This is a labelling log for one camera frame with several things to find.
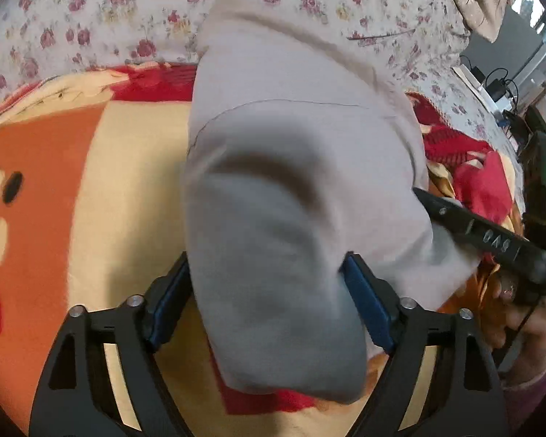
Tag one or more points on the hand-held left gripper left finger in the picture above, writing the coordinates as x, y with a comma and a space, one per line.
164, 312

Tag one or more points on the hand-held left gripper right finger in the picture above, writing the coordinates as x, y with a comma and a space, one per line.
368, 302

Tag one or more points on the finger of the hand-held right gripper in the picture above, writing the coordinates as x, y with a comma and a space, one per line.
473, 232

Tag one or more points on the beige zip jacket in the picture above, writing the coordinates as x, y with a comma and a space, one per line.
277, 191

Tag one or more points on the person's right forearm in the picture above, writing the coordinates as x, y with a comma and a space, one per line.
534, 400

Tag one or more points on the person's right hand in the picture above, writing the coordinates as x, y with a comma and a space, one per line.
525, 341

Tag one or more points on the black box device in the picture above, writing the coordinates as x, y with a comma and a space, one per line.
538, 120

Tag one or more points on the orange yellow red printed blanket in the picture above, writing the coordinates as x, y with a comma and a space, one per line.
95, 246

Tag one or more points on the black power adapter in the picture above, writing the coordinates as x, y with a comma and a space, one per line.
496, 89

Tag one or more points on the white floral quilt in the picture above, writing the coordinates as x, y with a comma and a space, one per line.
118, 9

